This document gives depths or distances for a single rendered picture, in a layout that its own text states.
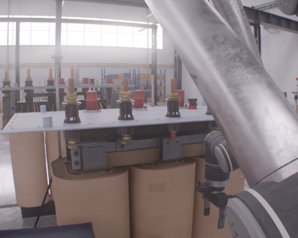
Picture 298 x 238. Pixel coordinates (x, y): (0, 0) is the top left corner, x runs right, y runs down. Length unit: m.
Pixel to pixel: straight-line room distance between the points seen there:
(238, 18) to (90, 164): 0.95
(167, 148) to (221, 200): 0.50
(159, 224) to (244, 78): 1.25
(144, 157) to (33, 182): 1.76
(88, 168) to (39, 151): 1.68
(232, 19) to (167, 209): 1.10
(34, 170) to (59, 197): 1.60
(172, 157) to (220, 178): 0.48
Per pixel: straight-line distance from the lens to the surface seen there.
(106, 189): 1.37
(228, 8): 0.91
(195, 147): 1.70
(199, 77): 0.50
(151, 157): 1.55
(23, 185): 3.06
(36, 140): 2.94
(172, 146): 1.49
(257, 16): 13.91
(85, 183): 1.33
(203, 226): 1.87
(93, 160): 1.34
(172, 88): 1.42
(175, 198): 1.56
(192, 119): 1.36
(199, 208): 1.82
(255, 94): 0.44
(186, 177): 1.55
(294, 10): 1.23
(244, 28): 0.91
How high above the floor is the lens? 1.53
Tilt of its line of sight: 7 degrees down
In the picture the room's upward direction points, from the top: straight up
